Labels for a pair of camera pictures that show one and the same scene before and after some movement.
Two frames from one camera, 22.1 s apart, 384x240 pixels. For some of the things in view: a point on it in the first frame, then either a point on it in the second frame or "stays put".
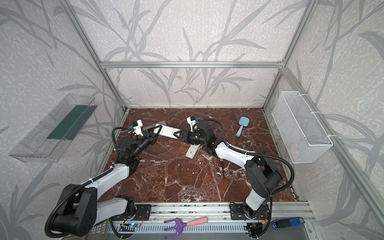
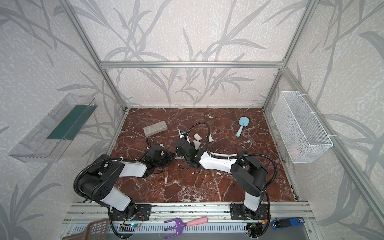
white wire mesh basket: (305, 138) stays put
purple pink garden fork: (180, 224) stays put
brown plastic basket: (99, 231) stays put
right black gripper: (186, 135) → (181, 147)
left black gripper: (149, 136) → (163, 154)
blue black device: (281, 223) stays put
